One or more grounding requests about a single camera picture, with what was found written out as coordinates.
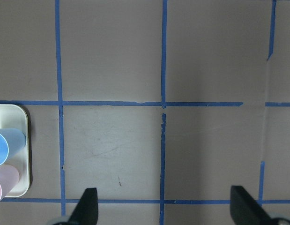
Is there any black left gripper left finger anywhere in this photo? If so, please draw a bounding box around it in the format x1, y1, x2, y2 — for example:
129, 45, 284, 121
67, 187, 98, 225

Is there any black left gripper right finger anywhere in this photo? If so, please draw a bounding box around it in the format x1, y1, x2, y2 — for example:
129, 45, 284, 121
230, 186, 274, 225

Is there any pink plastic cup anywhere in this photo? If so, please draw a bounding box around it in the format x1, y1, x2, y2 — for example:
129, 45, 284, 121
0, 165, 20, 201

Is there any blue plastic cup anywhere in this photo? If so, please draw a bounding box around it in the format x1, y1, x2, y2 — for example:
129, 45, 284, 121
0, 128, 26, 166

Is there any cream plastic tray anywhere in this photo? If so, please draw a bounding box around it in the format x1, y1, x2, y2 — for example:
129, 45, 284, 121
0, 104, 33, 198

